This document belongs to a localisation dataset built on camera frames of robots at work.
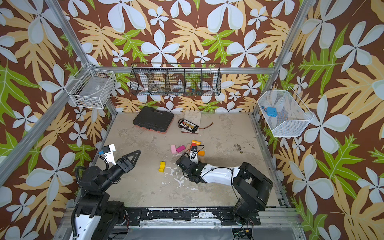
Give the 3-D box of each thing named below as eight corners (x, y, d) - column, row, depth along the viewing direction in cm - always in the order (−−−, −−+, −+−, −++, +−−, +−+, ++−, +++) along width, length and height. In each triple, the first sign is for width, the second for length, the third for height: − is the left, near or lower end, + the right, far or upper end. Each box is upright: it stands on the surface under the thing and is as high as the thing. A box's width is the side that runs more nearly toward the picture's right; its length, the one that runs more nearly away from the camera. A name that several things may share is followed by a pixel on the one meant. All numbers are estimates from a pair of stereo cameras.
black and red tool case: (133, 126, 113) (130, 121, 109) (146, 109, 125) (144, 104, 121) (164, 135, 108) (163, 130, 104) (175, 116, 120) (174, 111, 116)
